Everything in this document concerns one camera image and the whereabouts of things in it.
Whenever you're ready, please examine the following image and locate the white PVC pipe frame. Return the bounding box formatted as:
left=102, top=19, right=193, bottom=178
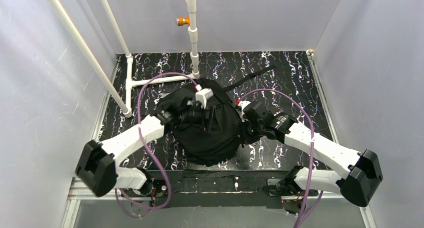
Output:
left=47, top=0, right=200, bottom=118

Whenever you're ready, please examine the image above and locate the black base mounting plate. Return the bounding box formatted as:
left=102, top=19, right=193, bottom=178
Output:
left=167, top=170, right=293, bottom=209

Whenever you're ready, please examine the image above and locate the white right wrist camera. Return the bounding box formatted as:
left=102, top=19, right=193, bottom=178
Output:
left=235, top=101, right=251, bottom=117

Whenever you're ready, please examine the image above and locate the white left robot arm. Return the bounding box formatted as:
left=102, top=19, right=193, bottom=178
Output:
left=75, top=102, right=205, bottom=197

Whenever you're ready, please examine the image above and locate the black student backpack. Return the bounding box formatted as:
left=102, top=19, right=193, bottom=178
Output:
left=156, top=65, right=276, bottom=166

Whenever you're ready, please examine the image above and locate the orange knob on pipe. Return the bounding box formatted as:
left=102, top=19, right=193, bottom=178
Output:
left=175, top=16, right=190, bottom=26

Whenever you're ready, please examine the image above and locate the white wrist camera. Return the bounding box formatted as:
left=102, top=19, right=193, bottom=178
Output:
left=187, top=84, right=213, bottom=109
left=235, top=101, right=251, bottom=117

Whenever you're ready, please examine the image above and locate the aluminium rail frame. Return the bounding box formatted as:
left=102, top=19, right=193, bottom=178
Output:
left=75, top=51, right=383, bottom=225

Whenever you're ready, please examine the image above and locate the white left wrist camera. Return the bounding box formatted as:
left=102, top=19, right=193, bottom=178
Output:
left=187, top=84, right=213, bottom=109

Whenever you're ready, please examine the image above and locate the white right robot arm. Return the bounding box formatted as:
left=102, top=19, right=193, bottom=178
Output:
left=236, top=101, right=383, bottom=207

